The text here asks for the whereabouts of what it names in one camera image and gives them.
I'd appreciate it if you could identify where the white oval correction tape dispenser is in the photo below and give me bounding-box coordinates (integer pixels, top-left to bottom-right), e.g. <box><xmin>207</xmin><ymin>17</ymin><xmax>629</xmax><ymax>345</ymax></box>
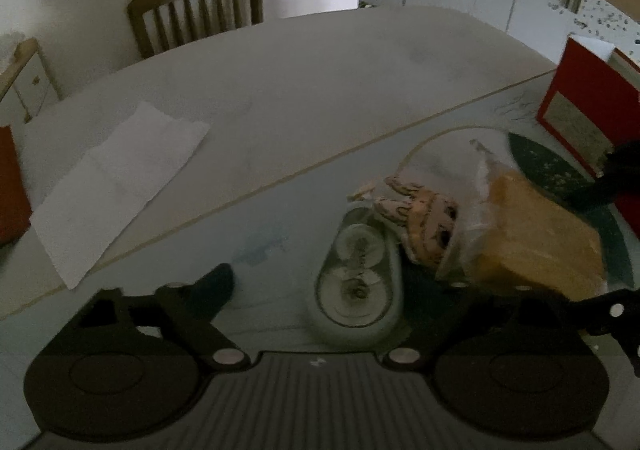
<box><xmin>306</xmin><ymin>203</ymin><xmax>402</xmax><ymax>350</ymax></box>

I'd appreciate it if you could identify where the dark red bag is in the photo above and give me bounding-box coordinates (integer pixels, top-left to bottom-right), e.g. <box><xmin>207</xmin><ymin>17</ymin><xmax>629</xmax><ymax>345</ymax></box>
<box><xmin>0</xmin><ymin>126</ymin><xmax>32</xmax><ymax>246</ymax></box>

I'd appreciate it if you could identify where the red white cardboard box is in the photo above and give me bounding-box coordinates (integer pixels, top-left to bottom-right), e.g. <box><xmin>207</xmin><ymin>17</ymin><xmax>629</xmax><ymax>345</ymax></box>
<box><xmin>537</xmin><ymin>35</ymin><xmax>639</xmax><ymax>233</ymax></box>

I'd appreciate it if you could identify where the tan patterned plush toy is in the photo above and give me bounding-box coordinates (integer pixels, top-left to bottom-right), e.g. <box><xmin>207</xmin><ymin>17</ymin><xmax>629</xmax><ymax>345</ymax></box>
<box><xmin>373</xmin><ymin>176</ymin><xmax>459</xmax><ymax>270</ymax></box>

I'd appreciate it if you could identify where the small wooden side cabinet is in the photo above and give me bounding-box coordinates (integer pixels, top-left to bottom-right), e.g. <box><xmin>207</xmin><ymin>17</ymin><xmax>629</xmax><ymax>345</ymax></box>
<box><xmin>1</xmin><ymin>38</ymin><xmax>60</xmax><ymax>130</ymax></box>

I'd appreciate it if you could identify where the bagged brown bread loaf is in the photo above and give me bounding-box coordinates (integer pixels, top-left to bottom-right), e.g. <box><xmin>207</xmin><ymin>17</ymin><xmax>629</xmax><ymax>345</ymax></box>
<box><xmin>436</xmin><ymin>140</ymin><xmax>608</xmax><ymax>301</ymax></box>

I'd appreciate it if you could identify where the white paper sheet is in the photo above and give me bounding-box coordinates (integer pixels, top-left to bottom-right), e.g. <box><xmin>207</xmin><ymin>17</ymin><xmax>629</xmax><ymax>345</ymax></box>
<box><xmin>30</xmin><ymin>102</ymin><xmax>210</xmax><ymax>289</ymax></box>

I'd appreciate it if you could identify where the dark green patterned mat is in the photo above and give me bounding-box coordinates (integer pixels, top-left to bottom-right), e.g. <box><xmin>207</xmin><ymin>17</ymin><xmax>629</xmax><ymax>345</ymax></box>
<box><xmin>508</xmin><ymin>133</ymin><xmax>639</xmax><ymax>288</ymax></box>

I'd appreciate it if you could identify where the dark wooden chair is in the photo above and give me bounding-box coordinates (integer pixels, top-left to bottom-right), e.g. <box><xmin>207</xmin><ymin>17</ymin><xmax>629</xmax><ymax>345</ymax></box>
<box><xmin>127</xmin><ymin>0</ymin><xmax>264</xmax><ymax>58</ymax></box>

